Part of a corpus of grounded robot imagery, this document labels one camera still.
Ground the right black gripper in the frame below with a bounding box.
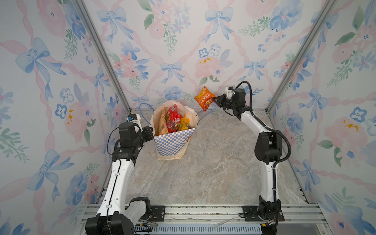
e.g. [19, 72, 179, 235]
[212, 94, 237, 112]

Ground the orange corn chips packet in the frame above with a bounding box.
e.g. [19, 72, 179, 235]
[194, 86, 215, 110]

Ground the blue checkered paper bag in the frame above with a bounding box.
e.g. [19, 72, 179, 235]
[146, 100, 201, 161]

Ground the red fruit candy bag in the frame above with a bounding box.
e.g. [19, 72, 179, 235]
[165, 104, 182, 133]

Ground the yellow mango candy bag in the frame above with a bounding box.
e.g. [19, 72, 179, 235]
[178, 115, 190, 131]

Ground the tan potato chips pouch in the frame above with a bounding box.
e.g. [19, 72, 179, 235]
[155, 107, 169, 136]

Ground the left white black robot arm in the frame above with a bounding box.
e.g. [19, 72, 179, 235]
[85, 121, 154, 235]

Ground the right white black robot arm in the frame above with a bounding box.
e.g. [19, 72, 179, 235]
[212, 87, 283, 222]

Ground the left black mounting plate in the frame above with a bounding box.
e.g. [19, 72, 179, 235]
[139, 205, 166, 222]

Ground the black mounting plate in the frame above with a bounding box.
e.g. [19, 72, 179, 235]
[239, 205, 276, 222]
[139, 205, 166, 222]

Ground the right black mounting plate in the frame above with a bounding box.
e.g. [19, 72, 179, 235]
[239, 205, 276, 222]

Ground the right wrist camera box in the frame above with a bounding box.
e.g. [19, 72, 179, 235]
[225, 86, 234, 100]

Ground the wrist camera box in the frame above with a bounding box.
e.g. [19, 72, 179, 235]
[225, 86, 234, 100]
[127, 114, 142, 132]

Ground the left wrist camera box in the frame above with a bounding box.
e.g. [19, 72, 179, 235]
[127, 114, 142, 132]

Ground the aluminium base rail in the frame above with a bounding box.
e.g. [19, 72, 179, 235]
[77, 203, 334, 235]

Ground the right aluminium corner post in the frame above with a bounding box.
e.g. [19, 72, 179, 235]
[265, 0, 337, 114]

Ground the aluminium corner post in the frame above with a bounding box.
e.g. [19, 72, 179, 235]
[72, 0, 132, 114]
[265, 0, 337, 114]

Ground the left aluminium corner post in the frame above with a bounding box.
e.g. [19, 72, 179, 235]
[72, 0, 132, 114]

